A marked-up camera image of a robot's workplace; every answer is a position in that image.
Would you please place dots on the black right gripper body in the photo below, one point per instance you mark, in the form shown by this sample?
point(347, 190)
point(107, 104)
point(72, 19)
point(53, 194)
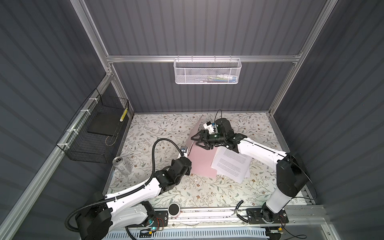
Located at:
point(216, 139)

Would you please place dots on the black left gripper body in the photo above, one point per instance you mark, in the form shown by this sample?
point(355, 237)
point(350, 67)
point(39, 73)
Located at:
point(188, 171)

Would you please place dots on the pink file folder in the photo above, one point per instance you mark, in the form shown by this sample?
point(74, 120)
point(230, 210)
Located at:
point(201, 159)

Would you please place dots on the printed white paper sheet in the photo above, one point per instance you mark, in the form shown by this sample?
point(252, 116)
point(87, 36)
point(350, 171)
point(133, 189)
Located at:
point(232, 165)

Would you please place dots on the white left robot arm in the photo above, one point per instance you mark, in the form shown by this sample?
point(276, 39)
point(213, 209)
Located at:
point(131, 206)

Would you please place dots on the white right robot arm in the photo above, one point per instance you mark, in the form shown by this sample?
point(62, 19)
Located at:
point(290, 178)

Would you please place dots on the white beverage can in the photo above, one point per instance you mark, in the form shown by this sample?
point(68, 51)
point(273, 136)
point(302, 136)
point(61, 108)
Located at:
point(123, 165)

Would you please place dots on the white perforated vent strip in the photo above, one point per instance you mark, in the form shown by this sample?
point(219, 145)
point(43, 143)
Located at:
point(233, 233)

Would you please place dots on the yellow marker pen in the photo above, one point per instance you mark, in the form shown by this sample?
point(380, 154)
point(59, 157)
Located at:
point(124, 114)

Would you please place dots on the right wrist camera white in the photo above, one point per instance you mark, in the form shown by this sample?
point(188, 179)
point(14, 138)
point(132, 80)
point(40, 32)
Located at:
point(210, 128)

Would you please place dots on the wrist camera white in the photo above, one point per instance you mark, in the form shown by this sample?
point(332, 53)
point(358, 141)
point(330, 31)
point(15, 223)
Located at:
point(210, 128)
point(184, 151)

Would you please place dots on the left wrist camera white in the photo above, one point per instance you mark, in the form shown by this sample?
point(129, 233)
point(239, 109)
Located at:
point(184, 151)

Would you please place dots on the white wire mesh basket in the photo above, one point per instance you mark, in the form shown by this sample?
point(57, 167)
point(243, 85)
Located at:
point(213, 71)

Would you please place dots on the black handled pliers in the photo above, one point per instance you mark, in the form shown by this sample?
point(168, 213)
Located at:
point(237, 212)

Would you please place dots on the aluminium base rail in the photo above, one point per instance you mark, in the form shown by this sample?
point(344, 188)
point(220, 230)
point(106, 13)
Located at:
point(204, 217)

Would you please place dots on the black wire mesh basket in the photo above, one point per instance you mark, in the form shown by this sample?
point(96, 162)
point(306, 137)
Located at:
point(97, 133)

